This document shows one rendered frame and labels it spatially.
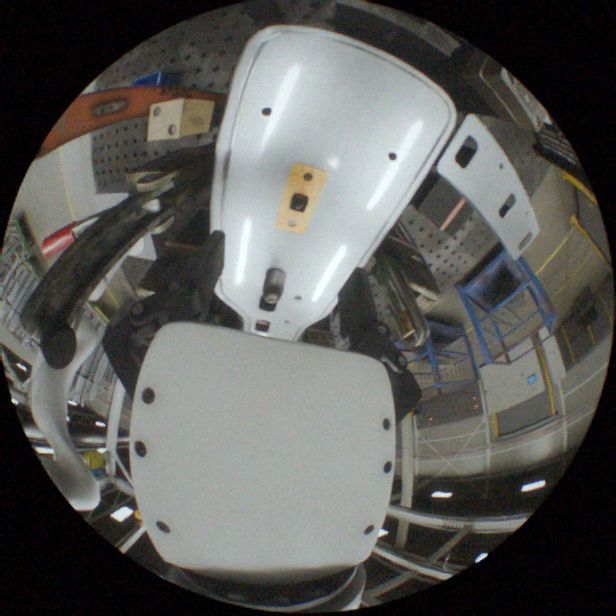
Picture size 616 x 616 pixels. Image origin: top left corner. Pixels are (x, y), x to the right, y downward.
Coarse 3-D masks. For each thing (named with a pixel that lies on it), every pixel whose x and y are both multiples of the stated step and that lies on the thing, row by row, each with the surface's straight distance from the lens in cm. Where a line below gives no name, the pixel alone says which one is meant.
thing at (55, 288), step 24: (144, 192) 19; (120, 216) 17; (144, 216) 21; (96, 240) 16; (120, 240) 19; (72, 264) 15; (96, 264) 18; (48, 288) 15; (72, 288) 17; (24, 312) 17; (48, 312) 17; (72, 312) 17; (48, 336) 13; (72, 336) 14; (48, 360) 14
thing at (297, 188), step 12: (300, 168) 20; (312, 168) 20; (288, 180) 21; (300, 180) 21; (312, 180) 21; (324, 180) 21; (288, 192) 21; (300, 192) 21; (312, 192) 21; (288, 204) 22; (312, 204) 22; (288, 216) 22; (300, 216) 22; (288, 228) 23; (300, 228) 23
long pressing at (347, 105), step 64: (256, 64) 22; (320, 64) 22; (384, 64) 23; (256, 128) 21; (320, 128) 20; (384, 128) 21; (448, 128) 25; (256, 192) 22; (384, 192) 22; (256, 256) 27; (320, 256) 26; (256, 320) 41
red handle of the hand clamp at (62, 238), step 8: (152, 200) 20; (160, 200) 20; (144, 208) 20; (152, 208) 20; (160, 208) 20; (88, 216) 23; (96, 216) 22; (136, 216) 21; (72, 224) 23; (80, 224) 23; (88, 224) 22; (56, 232) 25; (64, 232) 24; (72, 232) 23; (80, 232) 23; (48, 240) 26; (56, 240) 24; (64, 240) 24; (72, 240) 23; (48, 248) 25; (56, 248) 25; (64, 248) 25; (48, 256) 26
